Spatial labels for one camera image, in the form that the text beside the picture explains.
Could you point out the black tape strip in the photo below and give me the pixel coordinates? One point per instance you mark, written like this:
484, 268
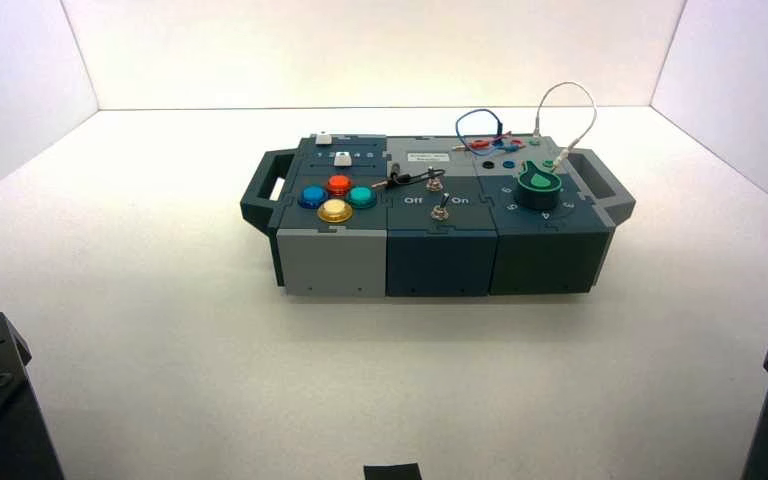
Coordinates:
392, 472

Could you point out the blue round push button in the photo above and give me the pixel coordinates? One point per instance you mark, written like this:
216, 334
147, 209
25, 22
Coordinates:
312, 197

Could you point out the white slider knob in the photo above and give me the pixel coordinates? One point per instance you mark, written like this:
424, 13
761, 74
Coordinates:
323, 139
342, 160

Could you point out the small metal toggle switch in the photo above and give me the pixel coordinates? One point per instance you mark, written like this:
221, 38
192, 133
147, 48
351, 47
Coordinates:
434, 180
438, 210

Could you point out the yellow round push button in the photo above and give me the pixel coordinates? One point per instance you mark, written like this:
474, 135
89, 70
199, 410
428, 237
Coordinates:
335, 212

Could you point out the dark teal modular task box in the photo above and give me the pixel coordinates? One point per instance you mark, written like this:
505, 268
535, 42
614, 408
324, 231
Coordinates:
437, 252

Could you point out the white printed label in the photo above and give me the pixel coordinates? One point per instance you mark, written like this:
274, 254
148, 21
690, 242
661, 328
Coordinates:
429, 157

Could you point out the teal round push button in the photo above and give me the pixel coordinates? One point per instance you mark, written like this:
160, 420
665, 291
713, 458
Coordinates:
361, 197

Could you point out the red round push button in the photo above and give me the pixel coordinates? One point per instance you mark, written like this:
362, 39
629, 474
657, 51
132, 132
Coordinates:
339, 184

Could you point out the green rotary dial knob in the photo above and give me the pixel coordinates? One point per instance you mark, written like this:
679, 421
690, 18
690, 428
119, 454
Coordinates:
538, 189

